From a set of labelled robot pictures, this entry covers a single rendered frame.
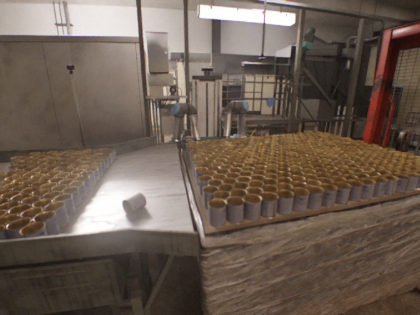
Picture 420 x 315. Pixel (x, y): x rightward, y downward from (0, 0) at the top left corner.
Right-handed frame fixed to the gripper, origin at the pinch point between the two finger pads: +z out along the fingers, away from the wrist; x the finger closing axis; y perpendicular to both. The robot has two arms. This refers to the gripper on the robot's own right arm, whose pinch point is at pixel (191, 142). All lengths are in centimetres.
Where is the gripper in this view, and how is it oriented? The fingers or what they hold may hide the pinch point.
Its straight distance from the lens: 174.6
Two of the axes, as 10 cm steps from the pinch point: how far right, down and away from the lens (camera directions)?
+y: 0.3, 9.5, 3.1
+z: 2.7, 2.9, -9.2
